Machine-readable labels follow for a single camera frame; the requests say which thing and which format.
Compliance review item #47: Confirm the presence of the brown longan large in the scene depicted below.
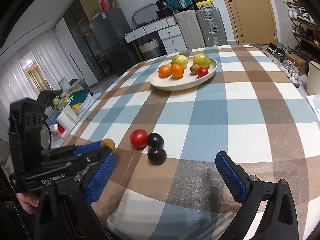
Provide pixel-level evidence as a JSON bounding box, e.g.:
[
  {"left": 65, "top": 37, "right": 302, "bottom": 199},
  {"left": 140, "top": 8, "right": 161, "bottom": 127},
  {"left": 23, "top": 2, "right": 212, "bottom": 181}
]
[{"left": 100, "top": 138, "right": 116, "bottom": 151}]

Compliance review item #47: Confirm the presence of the red tomato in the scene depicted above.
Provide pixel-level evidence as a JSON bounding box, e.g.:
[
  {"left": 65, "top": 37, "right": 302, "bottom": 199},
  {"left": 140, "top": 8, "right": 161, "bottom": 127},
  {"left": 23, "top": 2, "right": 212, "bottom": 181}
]
[
  {"left": 197, "top": 67, "right": 209, "bottom": 78},
  {"left": 130, "top": 129, "right": 148, "bottom": 148}
]

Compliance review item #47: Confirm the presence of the dark plum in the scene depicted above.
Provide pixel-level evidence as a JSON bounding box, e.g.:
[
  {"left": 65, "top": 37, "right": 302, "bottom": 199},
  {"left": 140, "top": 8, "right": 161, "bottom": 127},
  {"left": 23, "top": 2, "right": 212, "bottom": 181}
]
[
  {"left": 147, "top": 147, "right": 167, "bottom": 165},
  {"left": 147, "top": 133, "right": 164, "bottom": 148}
]

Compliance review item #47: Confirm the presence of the orange mandarin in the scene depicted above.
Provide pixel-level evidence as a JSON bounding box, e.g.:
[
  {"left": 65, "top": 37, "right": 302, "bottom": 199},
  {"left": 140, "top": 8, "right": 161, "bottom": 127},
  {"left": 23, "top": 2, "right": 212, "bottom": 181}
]
[
  {"left": 158, "top": 65, "right": 171, "bottom": 78},
  {"left": 170, "top": 64, "right": 184, "bottom": 79}
]

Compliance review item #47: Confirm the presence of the brown longan small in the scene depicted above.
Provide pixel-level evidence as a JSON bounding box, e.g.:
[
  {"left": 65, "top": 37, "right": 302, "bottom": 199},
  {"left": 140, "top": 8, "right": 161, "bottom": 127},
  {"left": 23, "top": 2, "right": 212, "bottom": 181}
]
[{"left": 190, "top": 64, "right": 200, "bottom": 75}]

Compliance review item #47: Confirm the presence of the person's left hand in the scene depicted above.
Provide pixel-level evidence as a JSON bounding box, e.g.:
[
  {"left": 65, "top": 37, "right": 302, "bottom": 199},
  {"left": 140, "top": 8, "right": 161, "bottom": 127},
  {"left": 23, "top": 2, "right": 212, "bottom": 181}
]
[{"left": 16, "top": 192, "right": 40, "bottom": 215}]

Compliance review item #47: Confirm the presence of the checkered tablecloth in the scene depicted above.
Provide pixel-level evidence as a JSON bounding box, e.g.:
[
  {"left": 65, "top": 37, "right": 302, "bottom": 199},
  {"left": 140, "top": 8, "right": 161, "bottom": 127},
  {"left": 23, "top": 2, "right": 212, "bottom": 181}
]
[{"left": 65, "top": 45, "right": 319, "bottom": 239}]

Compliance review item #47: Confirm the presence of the cream round plate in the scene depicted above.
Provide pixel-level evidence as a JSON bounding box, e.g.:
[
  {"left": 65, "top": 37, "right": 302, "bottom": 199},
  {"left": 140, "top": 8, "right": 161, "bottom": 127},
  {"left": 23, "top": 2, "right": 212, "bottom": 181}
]
[{"left": 150, "top": 56, "right": 217, "bottom": 92}]

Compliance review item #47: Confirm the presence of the white laundry basket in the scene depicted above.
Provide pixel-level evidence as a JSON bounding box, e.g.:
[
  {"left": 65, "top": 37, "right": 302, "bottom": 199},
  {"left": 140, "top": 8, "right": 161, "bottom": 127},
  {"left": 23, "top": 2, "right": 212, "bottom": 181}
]
[{"left": 139, "top": 39, "right": 163, "bottom": 60}]

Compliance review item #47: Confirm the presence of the cream waste bin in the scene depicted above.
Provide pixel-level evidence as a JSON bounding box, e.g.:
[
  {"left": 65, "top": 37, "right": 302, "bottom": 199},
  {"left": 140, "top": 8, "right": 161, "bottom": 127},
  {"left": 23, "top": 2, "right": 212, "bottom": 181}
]
[{"left": 306, "top": 61, "right": 320, "bottom": 95}]

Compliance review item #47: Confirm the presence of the grey refrigerator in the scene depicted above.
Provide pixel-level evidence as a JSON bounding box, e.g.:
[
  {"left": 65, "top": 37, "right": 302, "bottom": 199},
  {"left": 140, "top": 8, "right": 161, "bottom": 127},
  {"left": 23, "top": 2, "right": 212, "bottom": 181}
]
[{"left": 90, "top": 8, "right": 140, "bottom": 76}]

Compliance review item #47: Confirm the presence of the black glass cabinet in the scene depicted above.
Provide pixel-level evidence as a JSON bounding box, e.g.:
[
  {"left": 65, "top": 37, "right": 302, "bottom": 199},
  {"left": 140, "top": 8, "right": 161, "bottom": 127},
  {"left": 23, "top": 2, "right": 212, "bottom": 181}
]
[{"left": 63, "top": 0, "right": 107, "bottom": 81}]

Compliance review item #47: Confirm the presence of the white drawer cabinet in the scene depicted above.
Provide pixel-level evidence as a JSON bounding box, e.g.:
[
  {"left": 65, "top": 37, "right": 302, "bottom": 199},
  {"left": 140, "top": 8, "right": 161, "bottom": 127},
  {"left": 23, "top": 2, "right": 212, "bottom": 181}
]
[{"left": 124, "top": 16, "right": 187, "bottom": 54}]

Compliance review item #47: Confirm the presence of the silver suitcase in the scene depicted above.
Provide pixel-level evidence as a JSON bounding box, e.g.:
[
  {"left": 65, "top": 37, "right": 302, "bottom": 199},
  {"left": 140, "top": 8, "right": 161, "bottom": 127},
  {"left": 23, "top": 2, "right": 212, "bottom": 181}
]
[{"left": 196, "top": 7, "right": 228, "bottom": 47}]

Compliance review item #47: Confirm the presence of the beige suitcase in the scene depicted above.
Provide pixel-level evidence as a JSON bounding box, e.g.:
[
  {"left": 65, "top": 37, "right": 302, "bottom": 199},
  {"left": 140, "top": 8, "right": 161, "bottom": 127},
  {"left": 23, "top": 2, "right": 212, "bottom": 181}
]
[{"left": 175, "top": 10, "right": 206, "bottom": 50}]

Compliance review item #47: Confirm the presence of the wooden shoe rack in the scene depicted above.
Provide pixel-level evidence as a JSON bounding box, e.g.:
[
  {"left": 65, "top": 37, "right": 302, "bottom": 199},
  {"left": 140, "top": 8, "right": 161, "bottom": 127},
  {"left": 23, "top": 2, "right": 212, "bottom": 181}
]
[{"left": 283, "top": 0, "right": 319, "bottom": 49}]

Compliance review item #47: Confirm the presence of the wooden door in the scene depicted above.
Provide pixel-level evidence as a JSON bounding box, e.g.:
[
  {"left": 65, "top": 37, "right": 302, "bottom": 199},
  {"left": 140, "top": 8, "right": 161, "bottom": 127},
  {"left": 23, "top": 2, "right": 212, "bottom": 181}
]
[{"left": 224, "top": 0, "right": 277, "bottom": 44}]

